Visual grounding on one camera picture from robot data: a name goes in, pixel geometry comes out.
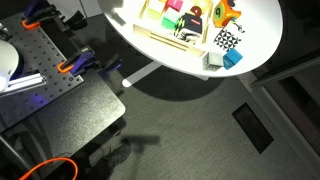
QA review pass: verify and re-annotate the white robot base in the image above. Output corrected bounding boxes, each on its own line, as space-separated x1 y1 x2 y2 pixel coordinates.
0 40 19 92

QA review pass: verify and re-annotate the wooden slatted crate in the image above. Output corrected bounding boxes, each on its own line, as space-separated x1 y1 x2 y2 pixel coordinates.
133 0 213 56

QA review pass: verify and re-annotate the grey cube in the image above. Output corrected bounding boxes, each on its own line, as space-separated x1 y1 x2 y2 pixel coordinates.
203 52 223 71

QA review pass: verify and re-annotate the black cube with red mark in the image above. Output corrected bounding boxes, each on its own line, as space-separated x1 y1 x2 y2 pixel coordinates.
174 13 202 43

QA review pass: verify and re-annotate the blue cube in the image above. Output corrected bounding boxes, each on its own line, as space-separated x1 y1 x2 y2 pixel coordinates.
223 48 243 69

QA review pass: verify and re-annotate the lower orange blue clamp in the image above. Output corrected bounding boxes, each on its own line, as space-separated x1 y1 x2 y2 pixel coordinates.
57 46 122 76

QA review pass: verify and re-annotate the orange blue clamp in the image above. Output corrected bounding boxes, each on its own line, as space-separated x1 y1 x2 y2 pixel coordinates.
57 46 122 76
22 0 61 30

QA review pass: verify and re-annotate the black white patterned cube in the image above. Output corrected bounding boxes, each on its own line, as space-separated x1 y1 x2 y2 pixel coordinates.
214 29 242 51

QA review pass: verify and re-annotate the light green yellow cube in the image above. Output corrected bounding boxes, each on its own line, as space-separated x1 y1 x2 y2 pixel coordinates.
147 0 165 19

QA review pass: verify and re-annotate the dark shoe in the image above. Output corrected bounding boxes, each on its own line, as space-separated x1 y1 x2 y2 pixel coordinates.
102 142 132 180

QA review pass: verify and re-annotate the magenta pink cube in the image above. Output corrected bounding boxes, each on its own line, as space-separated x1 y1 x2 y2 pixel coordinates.
166 0 183 11

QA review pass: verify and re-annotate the orange green numbered polyhedron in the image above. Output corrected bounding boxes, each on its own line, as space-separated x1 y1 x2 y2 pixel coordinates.
213 0 241 28

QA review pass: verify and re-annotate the black floor hatch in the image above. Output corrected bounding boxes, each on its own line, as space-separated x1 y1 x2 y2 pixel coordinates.
232 103 274 153

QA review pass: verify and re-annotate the round white table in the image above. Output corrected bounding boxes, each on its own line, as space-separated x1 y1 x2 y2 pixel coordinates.
98 0 283 87

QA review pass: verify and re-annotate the black table top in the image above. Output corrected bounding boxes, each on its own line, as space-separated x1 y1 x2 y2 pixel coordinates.
0 71 126 169

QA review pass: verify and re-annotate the silver aluminium extrusion bar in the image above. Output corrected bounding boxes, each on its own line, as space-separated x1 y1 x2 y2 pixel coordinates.
6 73 47 92

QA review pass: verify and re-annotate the black perforated breadboard plate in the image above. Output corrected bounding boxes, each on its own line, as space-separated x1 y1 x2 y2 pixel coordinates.
0 13 84 132

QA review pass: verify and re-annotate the upper orange blue clamp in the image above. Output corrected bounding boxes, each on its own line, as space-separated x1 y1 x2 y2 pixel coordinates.
22 0 61 30

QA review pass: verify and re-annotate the orange cable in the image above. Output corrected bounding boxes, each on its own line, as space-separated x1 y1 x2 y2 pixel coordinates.
19 157 79 180

